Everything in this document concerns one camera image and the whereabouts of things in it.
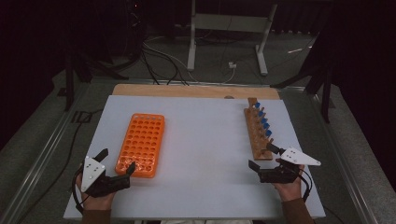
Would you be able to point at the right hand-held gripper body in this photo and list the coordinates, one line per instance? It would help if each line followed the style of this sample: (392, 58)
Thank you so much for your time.
(280, 174)

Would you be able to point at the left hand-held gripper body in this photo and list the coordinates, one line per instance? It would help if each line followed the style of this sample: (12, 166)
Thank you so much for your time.
(93, 174)

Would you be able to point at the wooden test tube rack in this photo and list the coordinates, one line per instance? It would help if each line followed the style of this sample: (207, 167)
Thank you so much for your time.
(255, 137)

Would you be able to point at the orange plastic tube rack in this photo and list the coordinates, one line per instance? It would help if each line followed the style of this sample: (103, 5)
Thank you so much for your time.
(143, 140)

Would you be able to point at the person's right hand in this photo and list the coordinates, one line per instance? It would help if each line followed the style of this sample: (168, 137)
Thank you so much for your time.
(291, 190)

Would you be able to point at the person's left hand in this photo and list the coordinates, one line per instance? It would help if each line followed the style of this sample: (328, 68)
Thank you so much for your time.
(95, 202)

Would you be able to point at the white table mat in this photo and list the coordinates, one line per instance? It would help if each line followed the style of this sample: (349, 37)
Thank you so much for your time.
(202, 155)

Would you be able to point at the round table grommet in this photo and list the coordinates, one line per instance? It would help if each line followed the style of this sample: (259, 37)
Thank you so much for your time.
(229, 97)

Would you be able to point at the black tripod stand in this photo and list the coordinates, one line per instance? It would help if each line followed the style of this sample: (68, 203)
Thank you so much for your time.
(69, 84)
(325, 93)

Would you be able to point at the white power adapter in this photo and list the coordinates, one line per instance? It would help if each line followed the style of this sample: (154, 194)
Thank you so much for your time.
(232, 65)

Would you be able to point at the wooden table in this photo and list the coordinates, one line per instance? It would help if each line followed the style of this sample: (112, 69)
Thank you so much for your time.
(186, 91)

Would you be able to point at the pale floor tape strip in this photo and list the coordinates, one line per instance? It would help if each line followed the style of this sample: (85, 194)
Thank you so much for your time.
(295, 50)

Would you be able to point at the dark equipment stand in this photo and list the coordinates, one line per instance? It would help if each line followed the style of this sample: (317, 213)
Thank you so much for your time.
(135, 28)

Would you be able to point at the aluminium floor rail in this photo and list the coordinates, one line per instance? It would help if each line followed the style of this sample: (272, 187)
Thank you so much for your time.
(342, 155)
(37, 161)

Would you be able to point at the white metal stand frame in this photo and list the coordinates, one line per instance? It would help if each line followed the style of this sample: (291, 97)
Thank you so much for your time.
(229, 23)

